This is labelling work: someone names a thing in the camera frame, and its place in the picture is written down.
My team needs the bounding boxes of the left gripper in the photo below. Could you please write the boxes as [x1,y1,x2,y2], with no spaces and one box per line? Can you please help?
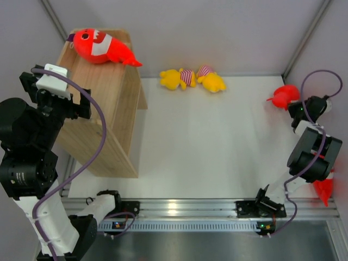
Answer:
[20,75,89,149]

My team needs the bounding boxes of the red shark plush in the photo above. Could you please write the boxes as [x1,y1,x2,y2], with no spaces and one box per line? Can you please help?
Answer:
[266,85,300,110]
[313,168,334,207]
[66,28,142,67]

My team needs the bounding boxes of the yellow bear plush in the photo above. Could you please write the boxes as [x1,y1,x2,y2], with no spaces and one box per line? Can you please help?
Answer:
[196,65,227,93]
[159,68,196,90]

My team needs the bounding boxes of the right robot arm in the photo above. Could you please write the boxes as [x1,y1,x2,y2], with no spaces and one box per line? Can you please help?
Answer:
[253,96,343,218]

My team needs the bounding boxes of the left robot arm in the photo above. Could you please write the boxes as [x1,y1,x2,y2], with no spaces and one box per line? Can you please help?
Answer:
[1,67,123,260]

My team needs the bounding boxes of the wooden shelf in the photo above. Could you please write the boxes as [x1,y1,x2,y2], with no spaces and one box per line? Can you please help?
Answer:
[57,42,147,178]

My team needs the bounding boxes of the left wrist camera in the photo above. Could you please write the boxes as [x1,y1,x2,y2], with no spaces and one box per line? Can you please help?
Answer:
[36,64,71,100]

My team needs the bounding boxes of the left aluminium corner post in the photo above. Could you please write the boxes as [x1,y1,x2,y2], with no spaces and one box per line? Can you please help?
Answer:
[39,0,67,42]

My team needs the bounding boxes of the aluminium corner post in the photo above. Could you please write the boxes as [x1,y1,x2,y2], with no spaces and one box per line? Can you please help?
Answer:
[281,0,334,82]
[39,0,67,42]

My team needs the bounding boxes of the grey slotted cable duct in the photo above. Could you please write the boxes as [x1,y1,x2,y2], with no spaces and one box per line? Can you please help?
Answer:
[98,220,260,232]

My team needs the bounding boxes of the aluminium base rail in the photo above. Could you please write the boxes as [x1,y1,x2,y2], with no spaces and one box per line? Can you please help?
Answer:
[61,197,338,218]

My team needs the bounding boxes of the right aluminium corner post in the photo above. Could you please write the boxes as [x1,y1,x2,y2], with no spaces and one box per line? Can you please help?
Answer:
[281,0,334,82]

